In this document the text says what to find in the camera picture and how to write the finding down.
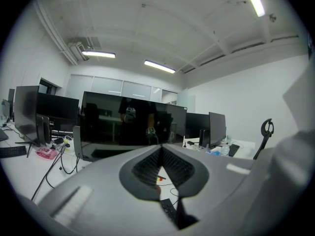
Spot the long ceiling light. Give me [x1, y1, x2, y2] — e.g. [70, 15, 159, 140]
[81, 50, 116, 59]
[244, 0, 266, 17]
[144, 59, 176, 74]

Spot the black keyboard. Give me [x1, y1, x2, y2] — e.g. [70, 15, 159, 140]
[159, 198, 178, 225]
[228, 144, 241, 157]
[0, 145, 27, 159]

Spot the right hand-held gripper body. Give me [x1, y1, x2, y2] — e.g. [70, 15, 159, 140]
[282, 32, 315, 134]

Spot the black computer monitor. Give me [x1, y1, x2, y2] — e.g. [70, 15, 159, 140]
[198, 112, 227, 149]
[36, 92, 80, 146]
[14, 86, 41, 158]
[186, 112, 210, 139]
[7, 88, 16, 122]

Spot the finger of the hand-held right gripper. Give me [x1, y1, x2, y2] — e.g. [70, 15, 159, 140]
[209, 128, 315, 236]

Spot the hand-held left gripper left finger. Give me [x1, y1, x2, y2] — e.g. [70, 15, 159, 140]
[31, 144, 183, 236]

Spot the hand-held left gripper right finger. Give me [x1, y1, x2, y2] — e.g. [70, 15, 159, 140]
[162, 143, 254, 236]

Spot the ceiling air conditioner unit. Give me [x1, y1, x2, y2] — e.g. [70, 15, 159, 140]
[69, 42, 91, 61]

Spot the pink packet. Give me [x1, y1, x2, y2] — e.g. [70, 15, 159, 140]
[35, 146, 59, 160]

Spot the long black cable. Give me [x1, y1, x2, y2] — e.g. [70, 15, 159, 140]
[31, 144, 66, 201]

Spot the large black monitor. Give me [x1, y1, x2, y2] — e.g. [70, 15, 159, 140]
[73, 91, 188, 162]

